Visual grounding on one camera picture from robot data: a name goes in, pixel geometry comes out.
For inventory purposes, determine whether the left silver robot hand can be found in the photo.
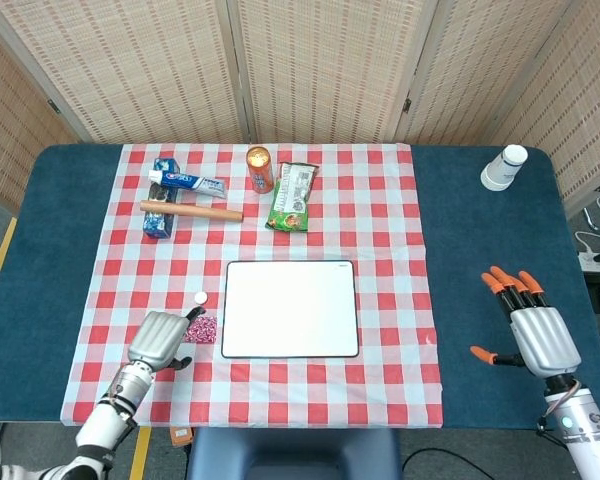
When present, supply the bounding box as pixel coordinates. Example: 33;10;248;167
127;305;207;374

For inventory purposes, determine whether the right silver orange-tipped robot hand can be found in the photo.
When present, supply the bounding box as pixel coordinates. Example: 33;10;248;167
469;265;582;377

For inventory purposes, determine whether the small pink patterned packet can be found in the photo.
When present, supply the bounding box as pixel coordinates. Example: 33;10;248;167
182;314;218;345

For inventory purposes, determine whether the white rectangular board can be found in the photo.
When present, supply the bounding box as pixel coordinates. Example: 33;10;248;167
220;259;360;360

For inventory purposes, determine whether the blue tissue packet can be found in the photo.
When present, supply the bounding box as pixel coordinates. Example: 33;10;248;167
143;157;182;240

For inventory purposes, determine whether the dark blue table cover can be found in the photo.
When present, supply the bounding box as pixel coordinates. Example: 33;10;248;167
0;143;600;431

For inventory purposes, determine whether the wooden rolling pin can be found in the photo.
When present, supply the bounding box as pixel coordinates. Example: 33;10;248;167
139;199;245;224

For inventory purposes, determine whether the blue white toothpaste tube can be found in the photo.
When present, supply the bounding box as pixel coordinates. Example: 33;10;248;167
147;168;228;200

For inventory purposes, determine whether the white paper cup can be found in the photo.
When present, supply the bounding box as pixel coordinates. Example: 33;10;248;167
480;144;529;192

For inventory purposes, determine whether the red white checkered tablecloth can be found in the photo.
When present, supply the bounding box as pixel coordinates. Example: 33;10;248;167
59;142;445;430

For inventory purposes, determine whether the green snack packet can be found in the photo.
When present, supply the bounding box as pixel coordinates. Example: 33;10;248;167
265;161;320;233

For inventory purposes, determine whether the orange drink can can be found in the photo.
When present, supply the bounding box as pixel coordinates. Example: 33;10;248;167
245;145;275;195

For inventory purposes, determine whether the woven folding screen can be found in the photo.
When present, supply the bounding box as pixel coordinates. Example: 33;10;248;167
0;0;600;216

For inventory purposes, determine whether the white cable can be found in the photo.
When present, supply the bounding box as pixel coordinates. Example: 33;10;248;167
573;230;600;256

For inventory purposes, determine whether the black floor cable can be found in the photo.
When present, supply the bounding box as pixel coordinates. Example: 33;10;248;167
402;447;496;480

